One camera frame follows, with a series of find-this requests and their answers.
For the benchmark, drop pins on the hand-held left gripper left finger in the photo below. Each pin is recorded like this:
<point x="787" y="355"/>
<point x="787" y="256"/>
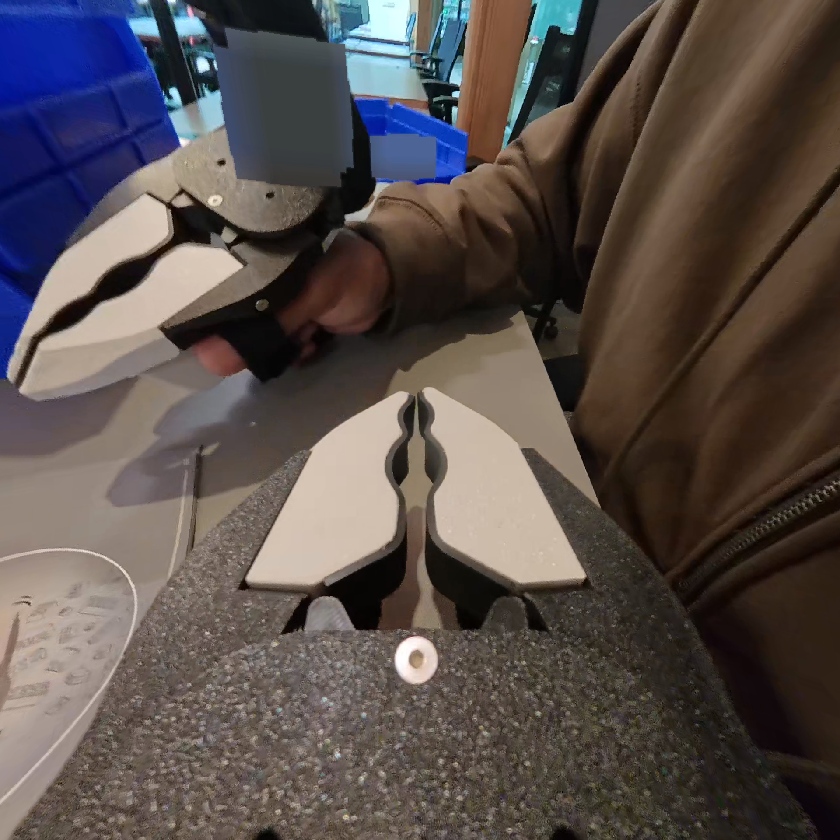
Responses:
<point x="335" y="512"/>

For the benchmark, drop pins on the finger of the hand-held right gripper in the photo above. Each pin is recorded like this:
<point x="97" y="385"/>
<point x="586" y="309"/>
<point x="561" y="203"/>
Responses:
<point x="131" y="322"/>
<point x="99" y="263"/>

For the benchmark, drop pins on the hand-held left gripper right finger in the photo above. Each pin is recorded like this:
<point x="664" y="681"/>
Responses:
<point x="505" y="512"/>

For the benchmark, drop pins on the person's right forearm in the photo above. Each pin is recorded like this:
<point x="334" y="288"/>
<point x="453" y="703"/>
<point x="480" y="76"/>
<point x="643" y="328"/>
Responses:
<point x="499" y="210"/>

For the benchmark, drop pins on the grey desk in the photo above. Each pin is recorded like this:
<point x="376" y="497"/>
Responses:
<point x="433" y="355"/>

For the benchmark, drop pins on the person's right hand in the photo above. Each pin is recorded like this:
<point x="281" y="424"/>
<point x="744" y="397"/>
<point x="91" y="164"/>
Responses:
<point x="348" y="289"/>

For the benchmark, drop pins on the small blue storage bin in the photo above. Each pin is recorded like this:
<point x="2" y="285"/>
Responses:
<point x="420" y="131"/>

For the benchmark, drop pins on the black office chair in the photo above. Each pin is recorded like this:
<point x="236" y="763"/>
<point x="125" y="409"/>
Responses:
<point x="440" y="72"/>
<point x="545" y="79"/>

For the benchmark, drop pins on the wooden pillar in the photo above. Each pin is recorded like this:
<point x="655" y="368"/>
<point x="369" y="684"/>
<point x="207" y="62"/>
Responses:
<point x="492" y="66"/>

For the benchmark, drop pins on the person's brown jacket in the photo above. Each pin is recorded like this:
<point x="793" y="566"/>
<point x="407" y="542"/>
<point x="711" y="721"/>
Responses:
<point x="735" y="328"/>

